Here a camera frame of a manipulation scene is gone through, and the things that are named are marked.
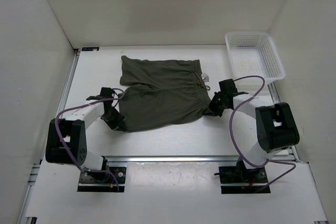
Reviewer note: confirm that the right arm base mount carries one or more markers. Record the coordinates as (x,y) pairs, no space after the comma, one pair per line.
(238,179)

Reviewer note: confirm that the aluminium front rail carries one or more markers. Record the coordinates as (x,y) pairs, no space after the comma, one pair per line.
(146,159)

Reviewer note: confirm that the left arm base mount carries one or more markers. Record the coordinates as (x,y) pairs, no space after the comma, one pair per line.
(113,182)

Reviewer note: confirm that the olive green shorts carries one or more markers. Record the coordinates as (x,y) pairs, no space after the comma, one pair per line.
(161,93)

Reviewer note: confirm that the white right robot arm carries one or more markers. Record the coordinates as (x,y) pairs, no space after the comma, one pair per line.
(275,125)

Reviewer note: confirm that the small blue label sticker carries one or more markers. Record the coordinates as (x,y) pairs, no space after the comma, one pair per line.
(90,48)

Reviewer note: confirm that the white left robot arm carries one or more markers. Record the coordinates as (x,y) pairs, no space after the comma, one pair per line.
(67,140)

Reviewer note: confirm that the white perforated plastic basket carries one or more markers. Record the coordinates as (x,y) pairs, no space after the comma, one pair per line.
(253,54)

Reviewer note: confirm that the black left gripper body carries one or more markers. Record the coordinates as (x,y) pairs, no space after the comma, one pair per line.
(113,119)

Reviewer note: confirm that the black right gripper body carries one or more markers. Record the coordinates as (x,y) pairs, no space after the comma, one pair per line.
(217,105)

